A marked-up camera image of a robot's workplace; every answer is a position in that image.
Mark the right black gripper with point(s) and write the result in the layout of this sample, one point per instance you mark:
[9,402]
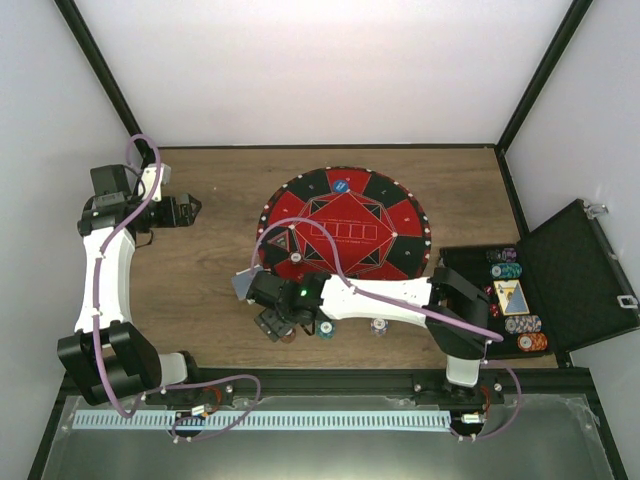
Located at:
[274,326]

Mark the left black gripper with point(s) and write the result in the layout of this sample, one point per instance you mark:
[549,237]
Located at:
[187,219]

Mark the brown poker chip stack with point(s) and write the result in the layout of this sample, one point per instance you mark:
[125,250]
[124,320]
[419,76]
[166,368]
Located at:
[288,338]

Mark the teal poker chip stack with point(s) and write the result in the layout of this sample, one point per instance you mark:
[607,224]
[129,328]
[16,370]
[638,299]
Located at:
[325,330]

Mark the blue round blind button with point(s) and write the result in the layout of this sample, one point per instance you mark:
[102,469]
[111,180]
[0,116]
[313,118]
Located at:
[341,186]

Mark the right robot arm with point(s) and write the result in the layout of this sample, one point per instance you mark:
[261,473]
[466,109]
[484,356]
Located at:
[454,311]

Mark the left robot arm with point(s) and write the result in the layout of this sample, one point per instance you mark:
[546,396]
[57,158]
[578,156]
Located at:
[107,356]

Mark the blue playing card deck box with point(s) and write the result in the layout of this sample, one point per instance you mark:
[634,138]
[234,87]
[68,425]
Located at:
[242,280]

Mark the purple white poker chip stack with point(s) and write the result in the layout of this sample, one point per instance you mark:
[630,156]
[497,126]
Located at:
[379,326]

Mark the round red black poker mat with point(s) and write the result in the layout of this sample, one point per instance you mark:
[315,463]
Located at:
[376,231]

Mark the red dice in case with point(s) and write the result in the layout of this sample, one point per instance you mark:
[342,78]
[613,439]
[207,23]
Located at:
[494,307]

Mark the teal chip row in case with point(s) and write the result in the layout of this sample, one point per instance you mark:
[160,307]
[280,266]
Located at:
[506,271]

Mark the card deck in case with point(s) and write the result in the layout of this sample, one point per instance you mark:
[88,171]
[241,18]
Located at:
[511,297]

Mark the grey chip row in case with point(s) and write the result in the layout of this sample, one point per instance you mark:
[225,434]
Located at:
[519,324]

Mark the purple chip in case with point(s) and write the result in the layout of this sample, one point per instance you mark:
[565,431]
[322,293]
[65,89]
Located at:
[509,255]

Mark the orange chip row in case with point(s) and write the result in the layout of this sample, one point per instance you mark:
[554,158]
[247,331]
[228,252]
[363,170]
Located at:
[532,342]

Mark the black poker set case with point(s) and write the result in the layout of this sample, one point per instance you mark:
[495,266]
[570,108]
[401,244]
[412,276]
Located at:
[572,281]

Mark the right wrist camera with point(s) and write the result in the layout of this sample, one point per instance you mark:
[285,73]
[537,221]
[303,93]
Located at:
[265,289]

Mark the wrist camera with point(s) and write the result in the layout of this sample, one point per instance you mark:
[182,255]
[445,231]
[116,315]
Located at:
[151,181]
[265,289]

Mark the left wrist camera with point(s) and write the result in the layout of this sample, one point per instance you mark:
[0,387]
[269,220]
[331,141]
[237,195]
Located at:
[151,181]

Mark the black aluminium frame rail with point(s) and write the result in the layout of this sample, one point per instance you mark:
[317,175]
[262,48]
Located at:
[399,381]

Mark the light blue slotted cable duct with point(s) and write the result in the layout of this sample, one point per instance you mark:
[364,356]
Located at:
[422,420]

